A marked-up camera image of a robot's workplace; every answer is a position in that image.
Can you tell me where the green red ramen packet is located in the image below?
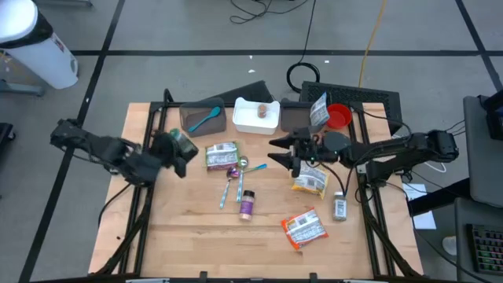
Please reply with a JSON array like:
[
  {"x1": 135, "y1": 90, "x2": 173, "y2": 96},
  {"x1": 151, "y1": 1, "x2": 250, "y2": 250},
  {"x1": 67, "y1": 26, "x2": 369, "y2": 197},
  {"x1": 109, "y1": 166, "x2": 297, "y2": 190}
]
[{"x1": 204, "y1": 141, "x2": 241, "y2": 172}]

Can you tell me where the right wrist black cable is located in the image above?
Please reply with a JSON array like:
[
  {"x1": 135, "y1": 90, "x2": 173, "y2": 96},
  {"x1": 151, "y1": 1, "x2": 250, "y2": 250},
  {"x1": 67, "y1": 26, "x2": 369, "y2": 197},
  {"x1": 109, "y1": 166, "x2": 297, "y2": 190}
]
[{"x1": 310, "y1": 156, "x2": 366, "y2": 197}]

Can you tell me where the white computer mouse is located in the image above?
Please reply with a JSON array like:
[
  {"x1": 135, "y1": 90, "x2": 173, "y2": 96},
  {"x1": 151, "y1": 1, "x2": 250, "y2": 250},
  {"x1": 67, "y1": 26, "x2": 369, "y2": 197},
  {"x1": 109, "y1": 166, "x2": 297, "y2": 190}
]
[{"x1": 442, "y1": 235, "x2": 459, "y2": 256}]

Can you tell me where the dark grey desk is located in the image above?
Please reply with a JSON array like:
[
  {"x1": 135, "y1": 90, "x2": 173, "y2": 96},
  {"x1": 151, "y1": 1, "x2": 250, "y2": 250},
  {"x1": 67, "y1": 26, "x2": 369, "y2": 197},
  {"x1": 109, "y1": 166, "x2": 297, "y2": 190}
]
[{"x1": 454, "y1": 196, "x2": 503, "y2": 283}]

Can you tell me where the purple label spice jar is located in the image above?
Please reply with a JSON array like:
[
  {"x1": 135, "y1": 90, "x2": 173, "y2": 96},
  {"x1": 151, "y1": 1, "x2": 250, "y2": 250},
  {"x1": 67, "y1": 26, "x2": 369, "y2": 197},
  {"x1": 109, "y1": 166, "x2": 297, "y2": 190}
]
[{"x1": 239, "y1": 189, "x2": 256, "y2": 222}]

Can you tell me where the white cable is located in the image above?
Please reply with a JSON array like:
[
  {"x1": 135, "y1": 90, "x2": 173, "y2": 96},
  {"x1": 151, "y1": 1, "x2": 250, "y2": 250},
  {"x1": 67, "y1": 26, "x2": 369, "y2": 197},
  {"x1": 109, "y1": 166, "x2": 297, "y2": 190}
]
[{"x1": 422, "y1": 159, "x2": 448, "y2": 174}]

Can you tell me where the blue white ramen packet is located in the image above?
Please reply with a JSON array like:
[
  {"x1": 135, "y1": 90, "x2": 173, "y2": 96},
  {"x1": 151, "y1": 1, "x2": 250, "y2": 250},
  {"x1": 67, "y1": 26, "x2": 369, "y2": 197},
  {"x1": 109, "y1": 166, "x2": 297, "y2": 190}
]
[{"x1": 309, "y1": 92, "x2": 331, "y2": 127}]

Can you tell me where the orange ramen packet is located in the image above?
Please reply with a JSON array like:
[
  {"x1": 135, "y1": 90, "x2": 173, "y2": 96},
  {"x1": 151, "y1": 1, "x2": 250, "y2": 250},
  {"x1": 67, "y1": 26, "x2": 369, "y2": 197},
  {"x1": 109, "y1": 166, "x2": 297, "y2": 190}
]
[{"x1": 281, "y1": 207, "x2": 330, "y2": 252}]

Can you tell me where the teal silicone spoon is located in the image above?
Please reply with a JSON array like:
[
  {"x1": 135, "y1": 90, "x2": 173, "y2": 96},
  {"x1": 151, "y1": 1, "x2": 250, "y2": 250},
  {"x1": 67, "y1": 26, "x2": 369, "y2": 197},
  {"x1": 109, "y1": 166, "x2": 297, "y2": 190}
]
[{"x1": 187, "y1": 105, "x2": 222, "y2": 134}]

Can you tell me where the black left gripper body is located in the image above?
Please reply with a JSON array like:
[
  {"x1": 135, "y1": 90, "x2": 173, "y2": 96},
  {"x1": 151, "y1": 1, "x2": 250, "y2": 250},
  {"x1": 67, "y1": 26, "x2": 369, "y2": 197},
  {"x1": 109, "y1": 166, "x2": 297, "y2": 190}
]
[{"x1": 151, "y1": 131, "x2": 188, "y2": 178}]

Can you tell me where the yellow floor cable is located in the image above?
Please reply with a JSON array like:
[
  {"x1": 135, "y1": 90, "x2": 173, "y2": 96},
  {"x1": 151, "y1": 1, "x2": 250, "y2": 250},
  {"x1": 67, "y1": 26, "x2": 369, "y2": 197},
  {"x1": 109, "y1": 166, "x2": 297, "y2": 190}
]
[{"x1": 358, "y1": 0, "x2": 388, "y2": 88}]

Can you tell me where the grey label spice jar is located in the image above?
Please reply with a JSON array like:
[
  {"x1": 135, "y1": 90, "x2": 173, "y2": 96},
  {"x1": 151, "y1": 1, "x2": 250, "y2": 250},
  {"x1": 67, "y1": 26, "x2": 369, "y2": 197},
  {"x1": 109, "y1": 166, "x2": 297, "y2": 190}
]
[{"x1": 332, "y1": 191, "x2": 348, "y2": 222}]

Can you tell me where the white paper sheet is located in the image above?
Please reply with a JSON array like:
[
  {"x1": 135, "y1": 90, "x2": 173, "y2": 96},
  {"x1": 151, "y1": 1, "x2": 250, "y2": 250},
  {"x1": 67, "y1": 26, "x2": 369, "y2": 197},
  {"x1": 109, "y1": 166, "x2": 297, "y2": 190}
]
[{"x1": 402, "y1": 182, "x2": 437, "y2": 231}]

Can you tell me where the white trash can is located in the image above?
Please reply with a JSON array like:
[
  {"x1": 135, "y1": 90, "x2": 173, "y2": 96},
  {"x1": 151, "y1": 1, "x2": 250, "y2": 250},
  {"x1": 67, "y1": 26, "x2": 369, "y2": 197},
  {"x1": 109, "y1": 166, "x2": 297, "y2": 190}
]
[{"x1": 0, "y1": 0, "x2": 79, "y2": 90}]

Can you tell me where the black desk beam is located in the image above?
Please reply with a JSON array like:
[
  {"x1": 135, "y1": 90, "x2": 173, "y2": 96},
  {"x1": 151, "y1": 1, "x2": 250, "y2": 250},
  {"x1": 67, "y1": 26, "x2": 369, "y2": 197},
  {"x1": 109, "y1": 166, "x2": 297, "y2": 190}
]
[{"x1": 407, "y1": 177, "x2": 471, "y2": 217}]

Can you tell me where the teal handle metal spoon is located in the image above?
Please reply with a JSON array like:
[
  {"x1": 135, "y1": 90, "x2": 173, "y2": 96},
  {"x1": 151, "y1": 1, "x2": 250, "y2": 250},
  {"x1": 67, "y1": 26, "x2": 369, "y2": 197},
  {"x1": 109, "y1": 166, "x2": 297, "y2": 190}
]
[{"x1": 235, "y1": 163, "x2": 269, "y2": 176}]

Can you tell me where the purple bowl metal spoon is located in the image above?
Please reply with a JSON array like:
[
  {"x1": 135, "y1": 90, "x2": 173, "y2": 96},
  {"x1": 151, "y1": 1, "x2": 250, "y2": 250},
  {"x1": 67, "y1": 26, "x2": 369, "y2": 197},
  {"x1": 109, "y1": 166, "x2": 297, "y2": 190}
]
[{"x1": 218, "y1": 167, "x2": 240, "y2": 210}]

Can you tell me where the black desktop device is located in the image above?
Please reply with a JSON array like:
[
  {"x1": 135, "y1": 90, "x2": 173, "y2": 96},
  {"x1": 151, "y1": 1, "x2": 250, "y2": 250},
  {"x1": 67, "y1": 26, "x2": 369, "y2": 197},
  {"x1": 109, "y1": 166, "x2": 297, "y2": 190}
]
[{"x1": 477, "y1": 89, "x2": 503, "y2": 142}]

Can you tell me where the black aluminium table frame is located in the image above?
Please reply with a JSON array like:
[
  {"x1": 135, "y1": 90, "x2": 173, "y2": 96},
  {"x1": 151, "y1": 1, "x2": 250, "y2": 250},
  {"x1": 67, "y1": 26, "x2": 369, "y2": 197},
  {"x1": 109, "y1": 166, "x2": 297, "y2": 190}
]
[{"x1": 94, "y1": 88, "x2": 424, "y2": 283}]

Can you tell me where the coiled black floor cable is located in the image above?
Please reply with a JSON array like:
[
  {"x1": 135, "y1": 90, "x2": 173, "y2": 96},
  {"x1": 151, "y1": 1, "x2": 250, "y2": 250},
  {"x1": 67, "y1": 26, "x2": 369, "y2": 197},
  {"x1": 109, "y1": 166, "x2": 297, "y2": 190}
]
[{"x1": 285, "y1": 0, "x2": 321, "y2": 94}]

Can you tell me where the green spice jar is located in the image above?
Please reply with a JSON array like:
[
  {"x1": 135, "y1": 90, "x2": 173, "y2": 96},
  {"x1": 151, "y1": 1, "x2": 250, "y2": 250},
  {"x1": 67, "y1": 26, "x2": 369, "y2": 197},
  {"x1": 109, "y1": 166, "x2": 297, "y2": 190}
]
[{"x1": 169, "y1": 128, "x2": 200, "y2": 158}]

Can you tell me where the yellow ramen packet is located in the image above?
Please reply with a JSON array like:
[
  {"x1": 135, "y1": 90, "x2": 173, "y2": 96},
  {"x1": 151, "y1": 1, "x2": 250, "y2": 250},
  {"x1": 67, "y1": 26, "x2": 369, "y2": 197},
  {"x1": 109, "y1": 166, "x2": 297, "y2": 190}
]
[{"x1": 291, "y1": 163, "x2": 330, "y2": 200}]

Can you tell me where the backlit black keyboard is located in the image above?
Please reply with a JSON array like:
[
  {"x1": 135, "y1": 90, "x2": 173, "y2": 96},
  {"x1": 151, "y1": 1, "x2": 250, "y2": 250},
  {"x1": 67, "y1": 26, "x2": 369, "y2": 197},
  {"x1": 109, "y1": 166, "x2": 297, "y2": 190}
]
[{"x1": 466, "y1": 222, "x2": 503, "y2": 276}]

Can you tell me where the grey translucent plastic bin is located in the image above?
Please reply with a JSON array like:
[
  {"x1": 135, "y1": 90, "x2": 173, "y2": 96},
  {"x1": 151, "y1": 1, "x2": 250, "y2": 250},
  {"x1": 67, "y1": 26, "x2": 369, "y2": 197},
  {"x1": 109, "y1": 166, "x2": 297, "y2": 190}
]
[
  {"x1": 179, "y1": 97, "x2": 228, "y2": 138},
  {"x1": 279, "y1": 97, "x2": 325, "y2": 134}
]

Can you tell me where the silver spoon pale blue handle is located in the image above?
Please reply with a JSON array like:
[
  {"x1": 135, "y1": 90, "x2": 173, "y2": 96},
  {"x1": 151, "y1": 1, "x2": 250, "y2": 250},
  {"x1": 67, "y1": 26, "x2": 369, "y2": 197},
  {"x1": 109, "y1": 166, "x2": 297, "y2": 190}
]
[{"x1": 235, "y1": 156, "x2": 249, "y2": 204}]

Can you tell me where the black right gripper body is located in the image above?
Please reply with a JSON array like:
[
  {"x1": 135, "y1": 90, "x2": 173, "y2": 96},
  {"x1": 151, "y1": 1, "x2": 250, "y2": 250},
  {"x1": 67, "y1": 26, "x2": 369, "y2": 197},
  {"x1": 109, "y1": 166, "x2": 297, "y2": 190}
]
[{"x1": 291, "y1": 126, "x2": 327, "y2": 178}]

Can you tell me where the white plastic bin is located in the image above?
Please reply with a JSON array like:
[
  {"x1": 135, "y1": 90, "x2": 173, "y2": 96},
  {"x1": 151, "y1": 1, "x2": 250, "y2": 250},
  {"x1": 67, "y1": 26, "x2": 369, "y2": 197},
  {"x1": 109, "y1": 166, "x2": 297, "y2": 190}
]
[{"x1": 231, "y1": 97, "x2": 281, "y2": 136}]

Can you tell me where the grey table foot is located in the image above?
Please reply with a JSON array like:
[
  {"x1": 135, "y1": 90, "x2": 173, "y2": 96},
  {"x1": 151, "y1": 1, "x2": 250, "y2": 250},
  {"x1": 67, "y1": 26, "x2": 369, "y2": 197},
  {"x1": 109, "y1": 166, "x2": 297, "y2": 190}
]
[
  {"x1": 0, "y1": 78, "x2": 43, "y2": 97},
  {"x1": 33, "y1": 0, "x2": 94, "y2": 8}
]

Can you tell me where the tangled black floor cable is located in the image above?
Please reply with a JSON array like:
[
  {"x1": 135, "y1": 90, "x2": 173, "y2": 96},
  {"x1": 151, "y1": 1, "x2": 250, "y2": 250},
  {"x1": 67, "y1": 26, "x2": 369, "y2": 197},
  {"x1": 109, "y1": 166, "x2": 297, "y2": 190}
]
[{"x1": 229, "y1": 0, "x2": 311, "y2": 24}]

